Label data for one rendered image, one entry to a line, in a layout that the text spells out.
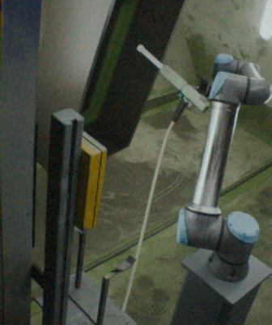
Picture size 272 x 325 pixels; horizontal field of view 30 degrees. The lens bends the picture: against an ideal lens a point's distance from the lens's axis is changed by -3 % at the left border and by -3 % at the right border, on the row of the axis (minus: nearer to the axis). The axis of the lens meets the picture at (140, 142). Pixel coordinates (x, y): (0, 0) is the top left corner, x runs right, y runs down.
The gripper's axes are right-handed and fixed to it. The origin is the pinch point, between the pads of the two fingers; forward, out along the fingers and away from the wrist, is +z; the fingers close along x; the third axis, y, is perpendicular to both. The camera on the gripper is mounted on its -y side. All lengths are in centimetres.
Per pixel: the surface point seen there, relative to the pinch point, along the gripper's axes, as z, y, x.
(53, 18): 35, -6, 65
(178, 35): -186, 85, 113
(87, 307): 101, 23, -51
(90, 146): 113, -49, -32
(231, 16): -190, 38, 80
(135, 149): -80, 124, 46
